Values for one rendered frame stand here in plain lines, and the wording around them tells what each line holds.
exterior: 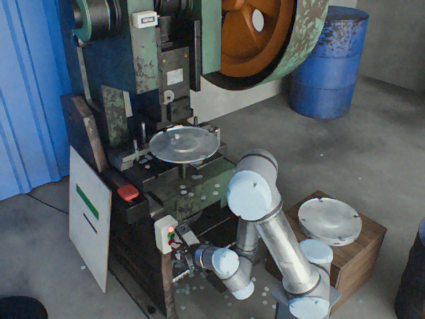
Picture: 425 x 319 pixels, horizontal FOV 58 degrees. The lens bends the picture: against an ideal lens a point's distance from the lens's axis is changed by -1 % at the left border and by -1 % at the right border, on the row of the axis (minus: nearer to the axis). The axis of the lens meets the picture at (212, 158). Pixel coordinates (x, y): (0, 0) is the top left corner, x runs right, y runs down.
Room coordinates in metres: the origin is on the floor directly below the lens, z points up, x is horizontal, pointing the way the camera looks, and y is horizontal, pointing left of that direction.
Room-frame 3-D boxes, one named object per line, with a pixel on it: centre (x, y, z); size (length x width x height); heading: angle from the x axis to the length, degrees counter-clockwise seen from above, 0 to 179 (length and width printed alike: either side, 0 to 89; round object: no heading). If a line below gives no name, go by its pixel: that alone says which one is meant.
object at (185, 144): (1.40, 0.12, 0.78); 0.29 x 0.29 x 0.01
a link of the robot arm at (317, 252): (0.90, -0.34, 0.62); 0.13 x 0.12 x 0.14; 164
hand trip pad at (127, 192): (1.11, 0.30, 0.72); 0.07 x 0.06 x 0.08; 40
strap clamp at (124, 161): (1.39, 0.33, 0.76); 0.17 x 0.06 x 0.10; 130
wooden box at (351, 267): (1.38, -0.55, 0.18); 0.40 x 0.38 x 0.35; 40
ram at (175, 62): (1.46, 0.17, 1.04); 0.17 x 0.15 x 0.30; 40
